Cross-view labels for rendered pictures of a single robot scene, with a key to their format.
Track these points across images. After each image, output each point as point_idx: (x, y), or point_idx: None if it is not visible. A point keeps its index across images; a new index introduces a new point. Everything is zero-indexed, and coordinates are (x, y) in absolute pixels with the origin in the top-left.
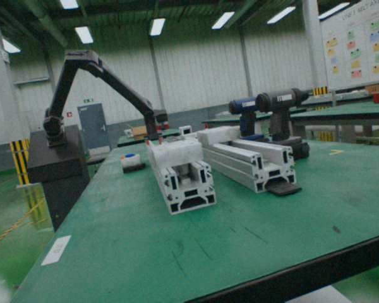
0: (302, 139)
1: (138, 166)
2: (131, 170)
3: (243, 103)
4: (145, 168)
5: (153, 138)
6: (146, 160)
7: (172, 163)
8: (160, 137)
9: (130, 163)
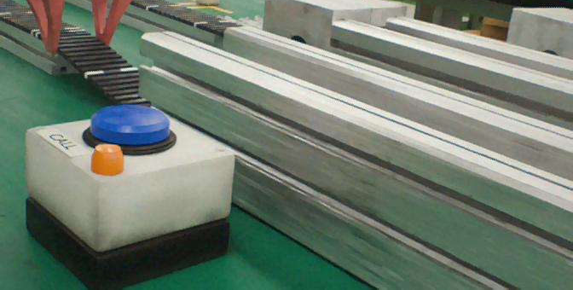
0: None
1: (213, 232)
2: (157, 264)
3: None
4: (247, 247)
5: None
6: (53, 106)
7: None
8: None
9: (166, 209)
